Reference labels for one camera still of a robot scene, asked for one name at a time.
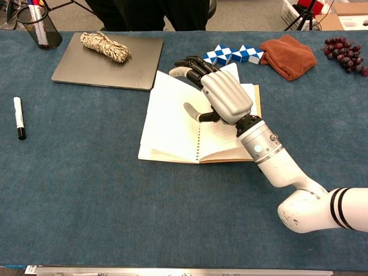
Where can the black camera tripod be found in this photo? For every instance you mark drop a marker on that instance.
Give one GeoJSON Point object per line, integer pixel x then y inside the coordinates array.
{"type": "Point", "coordinates": [303, 15]}

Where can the black mesh pen holder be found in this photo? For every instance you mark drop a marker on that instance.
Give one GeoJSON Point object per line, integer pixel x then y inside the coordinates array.
{"type": "Point", "coordinates": [47, 33]}

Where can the white black marker pen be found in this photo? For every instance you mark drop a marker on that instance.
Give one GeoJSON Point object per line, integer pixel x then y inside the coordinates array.
{"type": "Point", "coordinates": [19, 116]}

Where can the yellow spiral notebook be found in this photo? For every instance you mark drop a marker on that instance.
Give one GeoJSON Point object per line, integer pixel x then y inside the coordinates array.
{"type": "Point", "coordinates": [169, 126]}

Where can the white marker in holder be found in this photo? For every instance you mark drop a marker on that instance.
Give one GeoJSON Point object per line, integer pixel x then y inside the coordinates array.
{"type": "Point", "coordinates": [38, 27]}

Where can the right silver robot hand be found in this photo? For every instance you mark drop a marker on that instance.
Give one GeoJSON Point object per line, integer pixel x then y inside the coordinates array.
{"type": "Point", "coordinates": [227, 95]}

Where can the blue table cloth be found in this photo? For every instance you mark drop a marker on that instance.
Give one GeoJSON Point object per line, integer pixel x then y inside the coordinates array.
{"type": "Point", "coordinates": [115, 201]}

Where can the white plastic crate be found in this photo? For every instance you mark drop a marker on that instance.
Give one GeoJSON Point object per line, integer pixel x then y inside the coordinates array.
{"type": "Point", "coordinates": [290, 13]}

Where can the person in black trousers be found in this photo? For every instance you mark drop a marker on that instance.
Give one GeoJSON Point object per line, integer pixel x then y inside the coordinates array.
{"type": "Point", "coordinates": [149, 14]}

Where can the silver metal table rail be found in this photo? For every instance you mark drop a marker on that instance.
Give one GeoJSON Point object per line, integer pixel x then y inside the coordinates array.
{"type": "Point", "coordinates": [178, 271]}

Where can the dark red grape bunch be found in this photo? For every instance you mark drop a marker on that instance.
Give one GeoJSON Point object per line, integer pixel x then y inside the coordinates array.
{"type": "Point", "coordinates": [345, 54]}

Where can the grey closed laptop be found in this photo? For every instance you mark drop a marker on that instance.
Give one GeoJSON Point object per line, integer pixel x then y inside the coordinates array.
{"type": "Point", "coordinates": [115, 69]}

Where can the brown cardboard box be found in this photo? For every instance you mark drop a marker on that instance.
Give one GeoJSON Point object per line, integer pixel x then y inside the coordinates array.
{"type": "Point", "coordinates": [330, 20]}

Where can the blue white snake puzzle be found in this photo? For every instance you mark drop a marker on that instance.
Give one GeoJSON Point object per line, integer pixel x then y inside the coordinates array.
{"type": "Point", "coordinates": [230, 54]}

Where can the orange folded towel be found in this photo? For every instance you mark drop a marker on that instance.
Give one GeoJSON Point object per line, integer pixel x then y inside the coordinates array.
{"type": "Point", "coordinates": [290, 56]}

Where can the black round stool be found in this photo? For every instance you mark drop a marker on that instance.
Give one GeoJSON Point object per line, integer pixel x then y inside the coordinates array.
{"type": "Point", "coordinates": [212, 7]}

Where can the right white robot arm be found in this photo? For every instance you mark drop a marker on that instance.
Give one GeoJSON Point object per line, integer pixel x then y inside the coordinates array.
{"type": "Point", "coordinates": [287, 172]}

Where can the black tripod leg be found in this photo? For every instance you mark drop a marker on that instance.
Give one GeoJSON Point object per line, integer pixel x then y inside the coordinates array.
{"type": "Point", "coordinates": [72, 5]}

